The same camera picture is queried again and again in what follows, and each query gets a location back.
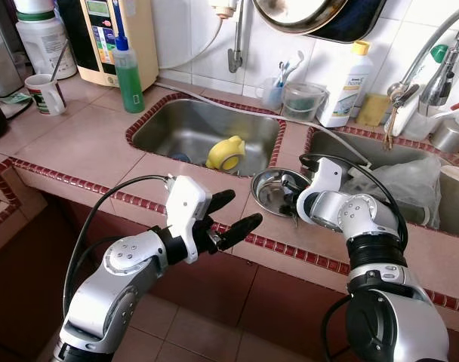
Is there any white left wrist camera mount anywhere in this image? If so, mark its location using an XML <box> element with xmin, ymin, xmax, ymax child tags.
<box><xmin>165</xmin><ymin>175</ymin><xmax>212</xmax><ymax>265</ymax></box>

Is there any white printed mug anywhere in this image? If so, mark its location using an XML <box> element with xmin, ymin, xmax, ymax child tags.
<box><xmin>24</xmin><ymin>73</ymin><xmax>67</xmax><ymax>116</ymax></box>

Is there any thin metal spoon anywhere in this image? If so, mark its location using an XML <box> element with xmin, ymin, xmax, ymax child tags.
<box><xmin>50</xmin><ymin>41</ymin><xmax>70</xmax><ymax>80</ymax></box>

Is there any grey wall tap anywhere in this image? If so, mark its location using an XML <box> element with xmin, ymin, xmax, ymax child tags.
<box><xmin>228</xmin><ymin>0</ymin><xmax>245</xmax><ymax>74</ymax></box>

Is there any grey steel kettle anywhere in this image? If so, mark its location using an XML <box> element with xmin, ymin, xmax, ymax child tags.
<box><xmin>0</xmin><ymin>17</ymin><xmax>25</xmax><ymax>97</ymax></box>

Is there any white wall hose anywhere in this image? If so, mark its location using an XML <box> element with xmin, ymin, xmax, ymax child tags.
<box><xmin>158</xmin><ymin>0</ymin><xmax>239</xmax><ymax>72</ymax></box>

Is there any stainless steel sink basin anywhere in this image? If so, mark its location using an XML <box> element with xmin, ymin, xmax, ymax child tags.
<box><xmin>301</xmin><ymin>124</ymin><xmax>459</xmax><ymax>241</ymax></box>
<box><xmin>125</xmin><ymin>92</ymin><xmax>287</xmax><ymax>178</ymax></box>

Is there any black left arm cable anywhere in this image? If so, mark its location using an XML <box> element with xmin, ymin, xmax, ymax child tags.
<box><xmin>62</xmin><ymin>173</ymin><xmax>177</xmax><ymax>318</ymax></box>

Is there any beige water filter appliance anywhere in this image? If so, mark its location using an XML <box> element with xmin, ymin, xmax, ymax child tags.
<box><xmin>57</xmin><ymin>0</ymin><xmax>159</xmax><ymax>87</ymax></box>

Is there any clear plastic bag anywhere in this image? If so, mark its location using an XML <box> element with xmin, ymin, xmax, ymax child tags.
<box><xmin>343</xmin><ymin>155</ymin><xmax>443</xmax><ymax>229</ymax></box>

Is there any chrome gooseneck faucet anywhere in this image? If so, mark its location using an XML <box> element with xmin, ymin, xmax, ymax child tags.
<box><xmin>384</xmin><ymin>4</ymin><xmax>459</xmax><ymax>158</ymax></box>

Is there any stainless steel cup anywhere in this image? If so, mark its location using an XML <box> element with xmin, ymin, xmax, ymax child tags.
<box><xmin>430</xmin><ymin>119</ymin><xmax>459</xmax><ymax>154</ymax></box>

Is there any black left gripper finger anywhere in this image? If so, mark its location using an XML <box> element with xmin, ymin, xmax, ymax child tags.
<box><xmin>214</xmin><ymin>213</ymin><xmax>264</xmax><ymax>253</ymax></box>
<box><xmin>205</xmin><ymin>189</ymin><xmax>236</xmax><ymax>217</ymax></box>

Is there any mustard yellow sponge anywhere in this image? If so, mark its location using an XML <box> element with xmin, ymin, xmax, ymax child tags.
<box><xmin>356</xmin><ymin>93</ymin><xmax>391</xmax><ymax>127</ymax></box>

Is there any white bottle green cap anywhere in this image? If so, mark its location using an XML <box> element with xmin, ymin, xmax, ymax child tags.
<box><xmin>411</xmin><ymin>44</ymin><xmax>451</xmax><ymax>140</ymax></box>

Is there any clear toothbrush cup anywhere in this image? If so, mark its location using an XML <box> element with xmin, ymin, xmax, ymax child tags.
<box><xmin>260</xmin><ymin>78</ymin><xmax>285</xmax><ymax>112</ymax></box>

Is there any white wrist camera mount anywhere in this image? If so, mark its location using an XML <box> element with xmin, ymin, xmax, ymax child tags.
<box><xmin>165</xmin><ymin>175</ymin><xmax>212</xmax><ymax>265</ymax></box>
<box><xmin>309</xmin><ymin>158</ymin><xmax>343</xmax><ymax>198</ymax></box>

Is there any stainless steel plate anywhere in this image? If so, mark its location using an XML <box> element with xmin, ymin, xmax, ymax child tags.
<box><xmin>251</xmin><ymin>167</ymin><xmax>313</xmax><ymax>218</ymax></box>

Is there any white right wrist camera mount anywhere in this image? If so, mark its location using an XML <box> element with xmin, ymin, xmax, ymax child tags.
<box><xmin>309</xmin><ymin>158</ymin><xmax>343</xmax><ymax>198</ymax></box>

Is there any white plastic jar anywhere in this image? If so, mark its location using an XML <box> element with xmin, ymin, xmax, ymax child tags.
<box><xmin>14</xmin><ymin>0</ymin><xmax>78</xmax><ymax>80</ymax></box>

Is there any hanging steel pan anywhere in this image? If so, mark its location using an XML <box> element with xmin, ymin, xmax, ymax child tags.
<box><xmin>252</xmin><ymin>0</ymin><xmax>387</xmax><ymax>44</ymax></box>

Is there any white detergent bottle yellow cap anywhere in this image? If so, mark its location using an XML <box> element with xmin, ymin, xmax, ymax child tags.
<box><xmin>318</xmin><ymin>40</ymin><xmax>374</xmax><ymax>129</ymax></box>

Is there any chrome spray head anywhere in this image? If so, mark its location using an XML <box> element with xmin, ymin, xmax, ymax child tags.
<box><xmin>422</xmin><ymin>45</ymin><xmax>459</xmax><ymax>108</ymax></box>

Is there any yellow plastic bowl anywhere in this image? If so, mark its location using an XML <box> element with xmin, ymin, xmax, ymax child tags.
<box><xmin>205</xmin><ymin>136</ymin><xmax>247</xmax><ymax>172</ymax></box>

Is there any green dish soap bottle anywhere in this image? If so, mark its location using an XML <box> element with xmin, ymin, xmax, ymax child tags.
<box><xmin>112</xmin><ymin>34</ymin><xmax>146</xmax><ymax>114</ymax></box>

